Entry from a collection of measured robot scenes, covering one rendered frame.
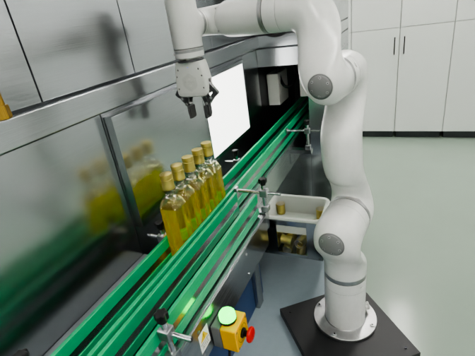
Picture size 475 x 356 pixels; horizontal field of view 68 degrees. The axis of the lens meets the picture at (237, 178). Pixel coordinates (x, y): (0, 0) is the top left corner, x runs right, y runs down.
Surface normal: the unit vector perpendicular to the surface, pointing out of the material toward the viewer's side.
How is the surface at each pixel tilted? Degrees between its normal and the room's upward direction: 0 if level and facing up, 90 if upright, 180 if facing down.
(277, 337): 0
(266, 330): 0
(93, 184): 90
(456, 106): 90
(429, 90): 90
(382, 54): 90
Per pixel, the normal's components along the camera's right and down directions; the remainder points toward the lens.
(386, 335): -0.12, -0.90
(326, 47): -0.34, -0.38
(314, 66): -0.62, -0.22
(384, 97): -0.39, 0.44
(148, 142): 0.91, 0.06
